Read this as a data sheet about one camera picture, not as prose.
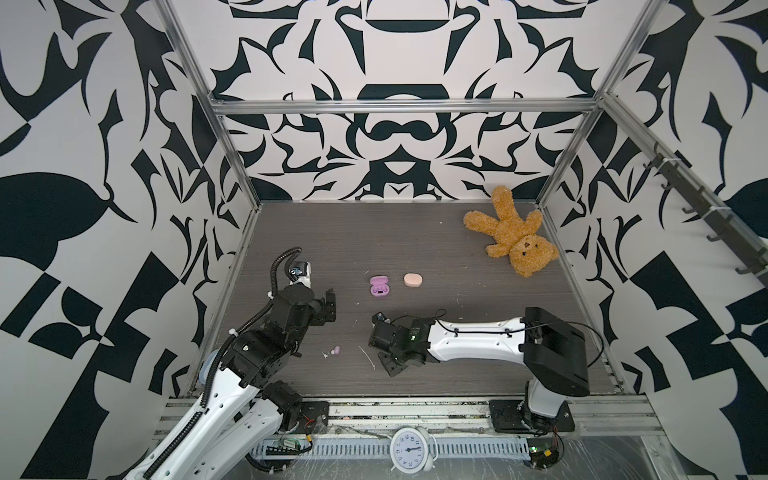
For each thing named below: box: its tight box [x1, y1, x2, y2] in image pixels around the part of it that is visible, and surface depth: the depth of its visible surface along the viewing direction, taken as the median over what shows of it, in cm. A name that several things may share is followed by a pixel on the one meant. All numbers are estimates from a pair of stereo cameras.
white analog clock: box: [389, 426, 439, 474], surface depth 70 cm
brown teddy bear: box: [463, 186, 559, 278], surface depth 105 cm
